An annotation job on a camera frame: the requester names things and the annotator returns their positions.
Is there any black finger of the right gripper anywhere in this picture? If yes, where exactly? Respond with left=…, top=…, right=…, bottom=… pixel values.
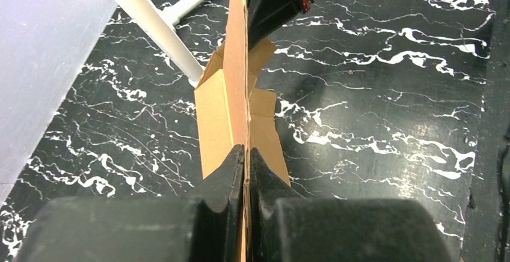
left=247, top=0, right=314, bottom=50

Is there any white PVC pipe frame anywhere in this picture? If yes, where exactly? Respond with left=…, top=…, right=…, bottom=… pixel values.
left=115, top=0, right=205, bottom=88

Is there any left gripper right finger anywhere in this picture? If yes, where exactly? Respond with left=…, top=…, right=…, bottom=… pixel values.
left=250, top=148, right=451, bottom=261

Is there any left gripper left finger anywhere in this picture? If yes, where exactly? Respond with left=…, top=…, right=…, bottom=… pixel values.
left=16, top=145, right=244, bottom=261

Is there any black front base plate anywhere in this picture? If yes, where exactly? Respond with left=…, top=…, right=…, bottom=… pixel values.
left=460, top=0, right=509, bottom=261

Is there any brown cardboard box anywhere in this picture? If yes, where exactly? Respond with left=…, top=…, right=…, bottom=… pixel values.
left=194, top=0, right=291, bottom=261

